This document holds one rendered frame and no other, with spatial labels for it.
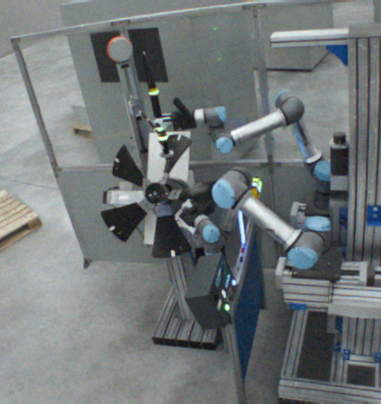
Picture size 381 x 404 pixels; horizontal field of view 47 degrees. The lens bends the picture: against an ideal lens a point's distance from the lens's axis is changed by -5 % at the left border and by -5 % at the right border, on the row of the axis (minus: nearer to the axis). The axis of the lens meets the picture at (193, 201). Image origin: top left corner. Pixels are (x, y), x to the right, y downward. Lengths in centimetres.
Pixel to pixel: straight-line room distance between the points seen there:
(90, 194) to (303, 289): 207
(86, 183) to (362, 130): 235
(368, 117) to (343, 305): 82
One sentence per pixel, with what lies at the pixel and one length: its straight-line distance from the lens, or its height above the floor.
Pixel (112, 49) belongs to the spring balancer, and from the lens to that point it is 292.
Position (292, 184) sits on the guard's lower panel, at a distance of 320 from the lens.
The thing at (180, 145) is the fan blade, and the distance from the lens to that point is 255.
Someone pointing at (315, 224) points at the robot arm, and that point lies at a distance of 203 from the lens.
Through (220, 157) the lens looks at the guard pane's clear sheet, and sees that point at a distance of 319.
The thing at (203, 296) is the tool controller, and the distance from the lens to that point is 177.
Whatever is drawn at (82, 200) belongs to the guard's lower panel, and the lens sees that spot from 380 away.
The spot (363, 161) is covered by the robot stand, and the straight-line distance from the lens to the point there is 203.
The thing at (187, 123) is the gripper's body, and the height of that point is 159.
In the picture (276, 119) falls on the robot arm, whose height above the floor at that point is 159.
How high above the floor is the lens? 245
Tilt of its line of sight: 31 degrees down
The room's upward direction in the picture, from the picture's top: 11 degrees counter-clockwise
